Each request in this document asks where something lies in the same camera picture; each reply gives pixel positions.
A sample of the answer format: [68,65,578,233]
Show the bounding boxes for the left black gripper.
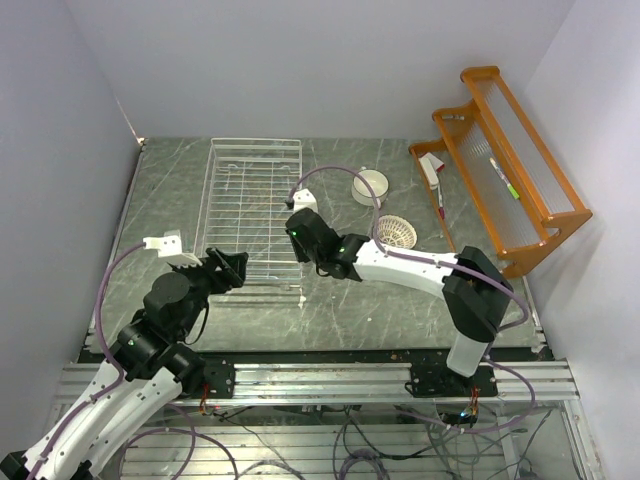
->
[169,245,248,336]

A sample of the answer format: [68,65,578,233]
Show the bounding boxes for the beige patterned bowl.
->
[378,215,418,249]

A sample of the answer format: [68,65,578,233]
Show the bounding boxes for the white wire dish rack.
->
[194,138,302,288]

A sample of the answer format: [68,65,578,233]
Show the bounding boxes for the white handled soup bowl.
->
[351,169,390,207]

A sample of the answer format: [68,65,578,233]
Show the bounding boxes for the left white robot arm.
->
[1,248,249,479]

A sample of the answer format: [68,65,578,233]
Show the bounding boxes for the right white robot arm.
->
[286,208,513,396]

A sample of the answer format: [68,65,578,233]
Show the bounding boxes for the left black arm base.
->
[179,358,236,399]

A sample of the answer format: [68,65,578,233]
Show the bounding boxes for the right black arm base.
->
[404,364,498,398]

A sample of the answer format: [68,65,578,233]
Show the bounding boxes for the orange wooden shelf rack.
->
[409,66,593,278]

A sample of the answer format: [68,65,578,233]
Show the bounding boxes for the red marker pen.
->
[435,184,446,220]

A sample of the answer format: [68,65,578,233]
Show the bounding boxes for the white red eraser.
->
[418,153,445,190]

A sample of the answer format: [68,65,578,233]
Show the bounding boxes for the green tipped marker pen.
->
[489,157,520,200]

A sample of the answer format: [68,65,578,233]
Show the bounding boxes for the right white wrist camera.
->
[285,188,318,213]

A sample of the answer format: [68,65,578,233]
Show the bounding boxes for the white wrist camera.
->
[143,230,202,267]
[285,188,318,213]

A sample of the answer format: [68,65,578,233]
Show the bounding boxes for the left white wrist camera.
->
[143,230,202,267]

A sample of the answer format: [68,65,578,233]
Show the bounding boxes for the aluminium mounting rail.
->
[54,359,576,406]

